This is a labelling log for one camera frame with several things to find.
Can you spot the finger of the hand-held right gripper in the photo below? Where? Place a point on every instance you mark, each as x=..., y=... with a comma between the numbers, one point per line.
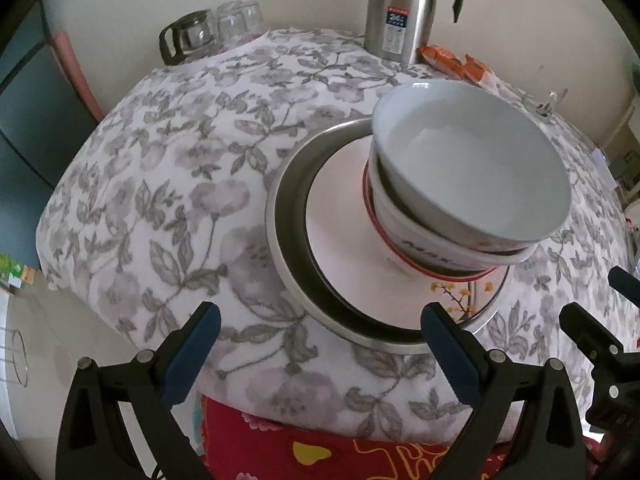
x=585, y=325
x=625, y=282

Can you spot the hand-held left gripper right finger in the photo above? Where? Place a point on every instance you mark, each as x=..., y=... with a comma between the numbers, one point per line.
x=450, y=355

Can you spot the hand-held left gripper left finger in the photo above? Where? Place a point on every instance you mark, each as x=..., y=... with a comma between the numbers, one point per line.
x=192, y=355

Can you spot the white square bowl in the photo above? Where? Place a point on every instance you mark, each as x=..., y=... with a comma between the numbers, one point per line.
x=430, y=249

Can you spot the red-rimmed strawberry print bowl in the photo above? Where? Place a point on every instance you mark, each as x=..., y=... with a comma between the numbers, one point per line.
x=400, y=258

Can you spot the stainless steel basin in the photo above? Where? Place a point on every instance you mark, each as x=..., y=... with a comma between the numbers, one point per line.
x=285, y=240

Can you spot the black-rimmed white plate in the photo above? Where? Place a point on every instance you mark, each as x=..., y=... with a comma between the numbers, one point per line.
x=340, y=240

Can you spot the white round bowl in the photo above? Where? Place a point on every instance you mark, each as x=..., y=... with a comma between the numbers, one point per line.
x=465, y=170

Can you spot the red patterned cloth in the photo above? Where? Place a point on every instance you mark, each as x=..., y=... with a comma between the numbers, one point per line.
x=310, y=455

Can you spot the grey floral tablecloth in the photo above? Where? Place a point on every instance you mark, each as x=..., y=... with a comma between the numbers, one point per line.
x=150, y=185

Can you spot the clear glass mug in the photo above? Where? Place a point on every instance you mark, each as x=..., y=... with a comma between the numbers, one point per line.
x=550, y=102

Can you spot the green box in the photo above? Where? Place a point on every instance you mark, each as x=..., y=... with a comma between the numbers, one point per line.
x=12, y=270

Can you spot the dark cabinet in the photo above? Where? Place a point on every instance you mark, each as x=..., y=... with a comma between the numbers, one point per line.
x=30, y=135

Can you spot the pink board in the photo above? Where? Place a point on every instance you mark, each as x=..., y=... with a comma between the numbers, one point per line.
x=75, y=75

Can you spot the clear drinking glass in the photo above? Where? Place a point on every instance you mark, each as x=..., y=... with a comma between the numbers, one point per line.
x=230, y=22
x=255, y=17

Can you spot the stainless steel thermos jug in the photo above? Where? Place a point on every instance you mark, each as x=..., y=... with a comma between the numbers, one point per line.
x=400, y=0

